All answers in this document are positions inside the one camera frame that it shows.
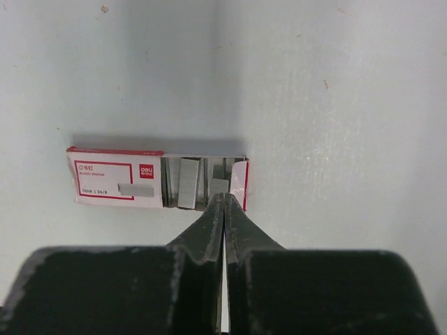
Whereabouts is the long grey staple strip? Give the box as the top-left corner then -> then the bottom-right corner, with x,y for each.
177,158 -> 200,209

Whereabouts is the red white staple box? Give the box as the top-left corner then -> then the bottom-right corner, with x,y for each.
66,147 -> 249,211

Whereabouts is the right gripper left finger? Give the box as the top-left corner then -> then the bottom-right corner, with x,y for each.
1,194 -> 226,334

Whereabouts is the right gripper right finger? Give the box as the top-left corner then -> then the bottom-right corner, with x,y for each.
224,195 -> 438,334

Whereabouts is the short grey staple strip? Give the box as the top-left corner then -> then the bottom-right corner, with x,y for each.
209,179 -> 229,199

